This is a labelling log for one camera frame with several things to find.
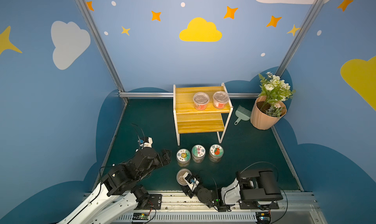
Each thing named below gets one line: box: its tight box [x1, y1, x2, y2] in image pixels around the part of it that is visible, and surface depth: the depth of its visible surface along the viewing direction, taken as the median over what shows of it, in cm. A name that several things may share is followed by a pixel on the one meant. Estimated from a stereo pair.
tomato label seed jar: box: [208, 143, 225, 163], surface depth 86 cm
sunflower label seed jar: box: [176, 148, 191, 168], surface depth 84 cm
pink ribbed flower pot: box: [250, 95, 287, 131], surface depth 95 cm
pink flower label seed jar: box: [191, 144, 207, 164], surface depth 86 cm
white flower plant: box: [258, 71, 297, 117], surface depth 91 cm
